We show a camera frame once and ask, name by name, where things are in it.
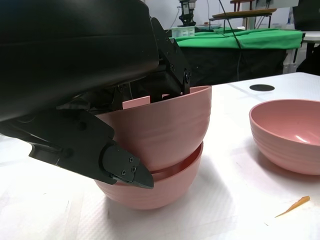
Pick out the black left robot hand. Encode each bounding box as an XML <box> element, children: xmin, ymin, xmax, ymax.
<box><xmin>0</xmin><ymin>0</ymin><xmax>193</xmax><ymax>190</ymax></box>

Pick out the pink ribbed plastic bowl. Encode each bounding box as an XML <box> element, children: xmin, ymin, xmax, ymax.
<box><xmin>96</xmin><ymin>85</ymin><xmax>213</xmax><ymax>171</ymax></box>
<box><xmin>248</xmin><ymin>99</ymin><xmax>320</xmax><ymax>176</ymax></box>
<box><xmin>94</xmin><ymin>141</ymin><xmax>205</xmax><ymax>210</ymax></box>

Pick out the white printed box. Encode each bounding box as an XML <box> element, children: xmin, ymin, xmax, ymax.
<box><xmin>171</xmin><ymin>26</ymin><xmax>196</xmax><ymax>38</ymax></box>

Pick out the black device on stand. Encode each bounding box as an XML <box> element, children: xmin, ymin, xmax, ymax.
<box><xmin>177</xmin><ymin>0</ymin><xmax>198</xmax><ymax>28</ymax></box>

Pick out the green table cloth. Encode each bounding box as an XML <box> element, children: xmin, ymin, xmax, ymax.
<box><xmin>172</xmin><ymin>26</ymin><xmax>304</xmax><ymax>50</ymax></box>

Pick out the black monitor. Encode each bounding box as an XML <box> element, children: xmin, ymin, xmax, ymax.
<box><xmin>292</xmin><ymin>0</ymin><xmax>320</xmax><ymax>32</ymax></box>

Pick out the white side table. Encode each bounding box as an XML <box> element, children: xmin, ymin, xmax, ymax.
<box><xmin>283</xmin><ymin>31</ymin><xmax>320</xmax><ymax>75</ymax></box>

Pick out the thin orange sliver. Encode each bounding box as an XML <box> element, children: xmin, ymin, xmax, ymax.
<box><xmin>274</xmin><ymin>196</ymin><xmax>311</xmax><ymax>218</ymax></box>

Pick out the black cable over cloth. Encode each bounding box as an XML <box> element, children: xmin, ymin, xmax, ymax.
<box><xmin>218</xmin><ymin>0</ymin><xmax>243</xmax><ymax>82</ymax></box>

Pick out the wooden shelf metal frame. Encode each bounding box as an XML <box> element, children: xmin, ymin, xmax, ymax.
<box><xmin>212</xmin><ymin>7</ymin><xmax>278</xmax><ymax>33</ymax></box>

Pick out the black round cable grommet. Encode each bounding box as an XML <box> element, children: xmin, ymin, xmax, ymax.
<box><xmin>249</xmin><ymin>84</ymin><xmax>276</xmax><ymax>92</ymax></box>

